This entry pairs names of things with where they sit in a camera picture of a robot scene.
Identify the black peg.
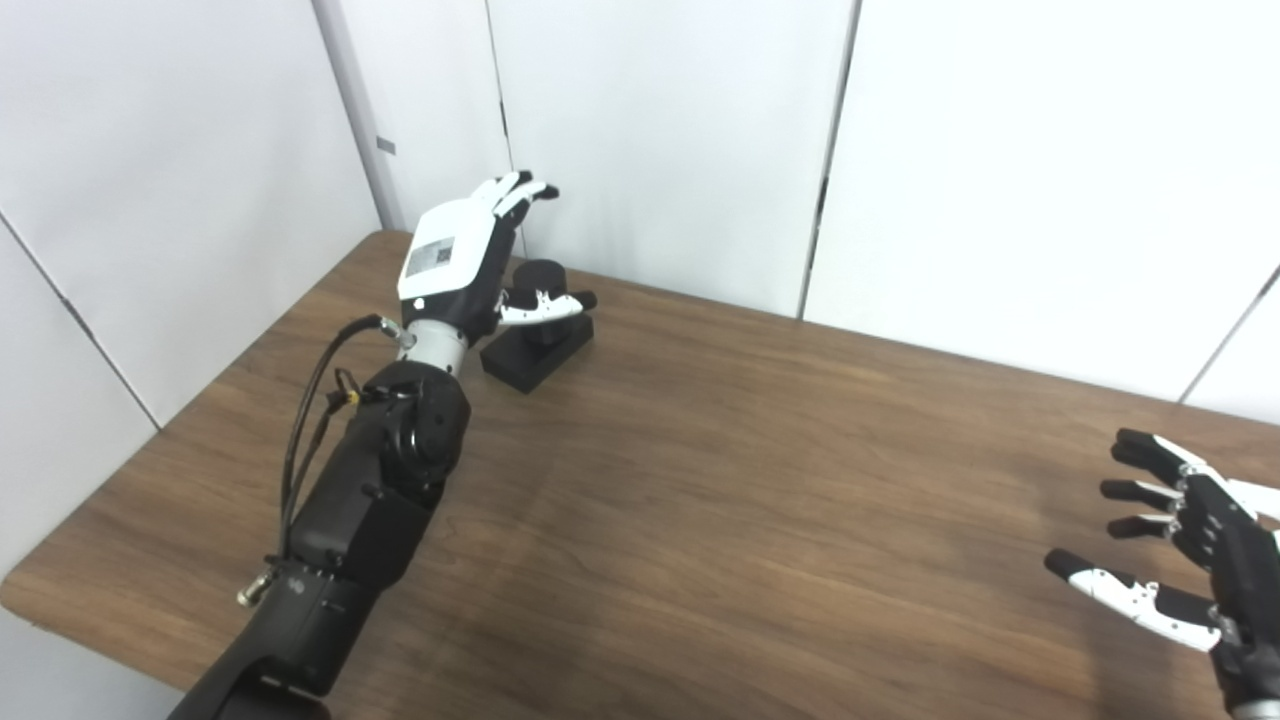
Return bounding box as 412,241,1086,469
480,259,595,395

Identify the grey wall post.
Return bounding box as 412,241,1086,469
312,0,412,234

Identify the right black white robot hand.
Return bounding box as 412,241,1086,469
1044,428,1280,707

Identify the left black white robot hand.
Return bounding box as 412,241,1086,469
397,170,599,347

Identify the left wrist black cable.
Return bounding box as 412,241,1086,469
237,314,417,609

